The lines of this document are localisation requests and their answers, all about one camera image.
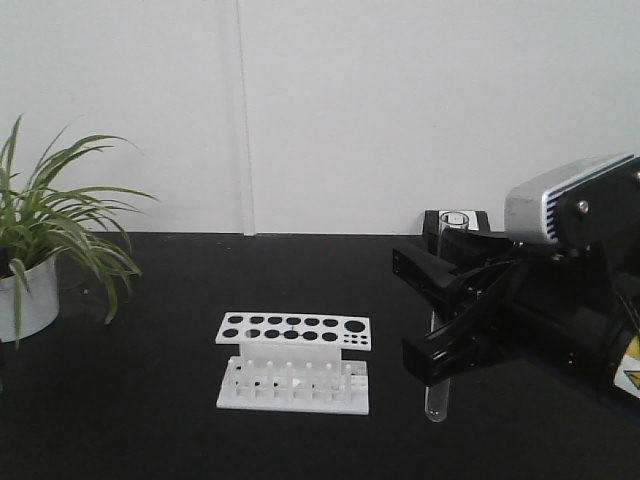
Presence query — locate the tall clear test tube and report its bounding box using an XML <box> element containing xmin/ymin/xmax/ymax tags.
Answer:
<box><xmin>423</xmin><ymin>209</ymin><xmax>471</xmax><ymax>424</ymax></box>

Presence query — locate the green spider plant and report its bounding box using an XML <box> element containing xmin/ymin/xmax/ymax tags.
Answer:
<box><xmin>1</xmin><ymin>119</ymin><xmax>149</xmax><ymax>335</ymax></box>

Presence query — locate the white plant pot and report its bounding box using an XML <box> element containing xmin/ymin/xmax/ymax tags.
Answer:
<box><xmin>1</xmin><ymin>257</ymin><xmax>59</xmax><ymax>343</ymax></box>

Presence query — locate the white power socket plate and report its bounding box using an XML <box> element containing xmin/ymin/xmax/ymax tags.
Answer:
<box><xmin>439</xmin><ymin>210</ymin><xmax>479</xmax><ymax>231</ymax></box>

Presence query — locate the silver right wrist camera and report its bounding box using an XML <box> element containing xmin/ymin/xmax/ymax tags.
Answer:
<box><xmin>504</xmin><ymin>153</ymin><xmax>639</xmax><ymax>248</ymax></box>

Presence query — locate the white test tube rack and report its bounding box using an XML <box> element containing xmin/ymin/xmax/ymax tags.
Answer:
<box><xmin>215</xmin><ymin>311</ymin><xmax>372</xmax><ymax>415</ymax></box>

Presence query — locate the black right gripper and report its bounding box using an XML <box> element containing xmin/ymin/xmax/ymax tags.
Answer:
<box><xmin>392</xmin><ymin>230</ymin><xmax>639</xmax><ymax>415</ymax></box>

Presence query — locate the black socket box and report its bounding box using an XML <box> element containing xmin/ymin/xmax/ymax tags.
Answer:
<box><xmin>422</xmin><ymin>210</ymin><xmax>490</xmax><ymax>254</ymax></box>

